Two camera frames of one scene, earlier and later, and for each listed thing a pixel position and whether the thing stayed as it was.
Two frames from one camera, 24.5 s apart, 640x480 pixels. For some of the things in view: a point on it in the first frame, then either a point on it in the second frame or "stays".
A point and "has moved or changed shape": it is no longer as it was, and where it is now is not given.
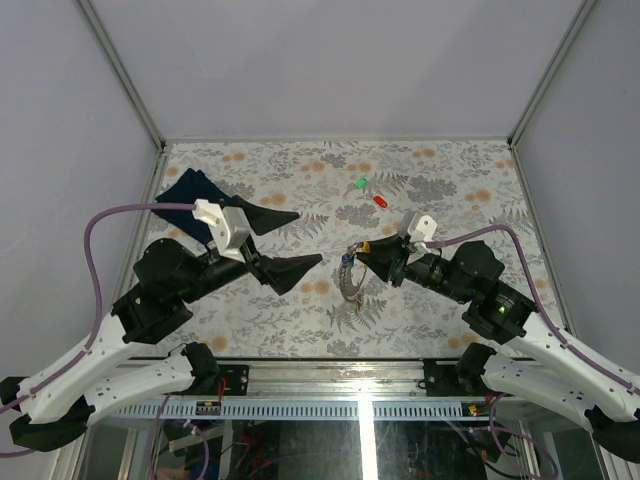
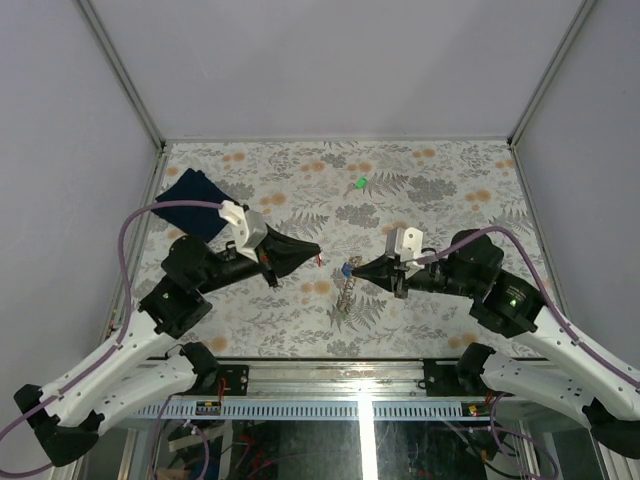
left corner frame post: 124,73 stays
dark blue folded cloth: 190,187 stays
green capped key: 360,184 stays
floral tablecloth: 346,193 stays
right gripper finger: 383,254 → 379,270
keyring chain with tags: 346,286 has moved or changed shape
